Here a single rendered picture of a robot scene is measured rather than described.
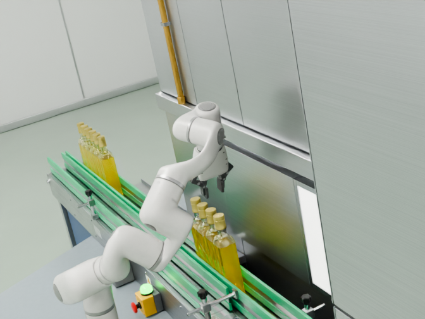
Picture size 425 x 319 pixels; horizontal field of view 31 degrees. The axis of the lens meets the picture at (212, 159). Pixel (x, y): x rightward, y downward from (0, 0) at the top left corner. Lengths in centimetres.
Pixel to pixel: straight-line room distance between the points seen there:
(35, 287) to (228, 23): 142
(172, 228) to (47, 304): 107
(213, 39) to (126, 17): 605
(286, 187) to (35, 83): 618
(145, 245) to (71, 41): 625
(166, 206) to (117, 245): 17
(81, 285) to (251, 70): 76
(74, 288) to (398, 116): 134
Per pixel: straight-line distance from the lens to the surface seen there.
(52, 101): 824
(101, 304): 235
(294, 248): 226
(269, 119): 218
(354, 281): 130
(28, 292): 312
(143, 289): 269
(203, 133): 206
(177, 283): 254
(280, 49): 202
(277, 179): 219
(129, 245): 205
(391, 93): 104
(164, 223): 201
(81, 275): 219
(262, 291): 236
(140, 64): 850
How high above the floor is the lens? 216
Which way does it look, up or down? 21 degrees down
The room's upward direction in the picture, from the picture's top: 11 degrees counter-clockwise
